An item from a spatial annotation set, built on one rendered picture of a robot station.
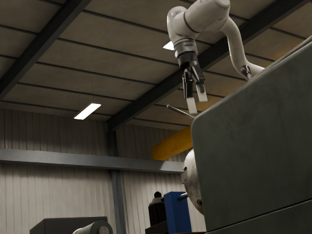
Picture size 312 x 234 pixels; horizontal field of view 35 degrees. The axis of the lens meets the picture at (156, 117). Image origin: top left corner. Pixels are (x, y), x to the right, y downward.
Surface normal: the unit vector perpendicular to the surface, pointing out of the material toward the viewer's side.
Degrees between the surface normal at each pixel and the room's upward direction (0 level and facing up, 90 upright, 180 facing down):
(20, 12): 180
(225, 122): 90
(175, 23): 93
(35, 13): 180
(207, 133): 90
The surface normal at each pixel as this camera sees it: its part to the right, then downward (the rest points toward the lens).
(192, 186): -0.80, 0.11
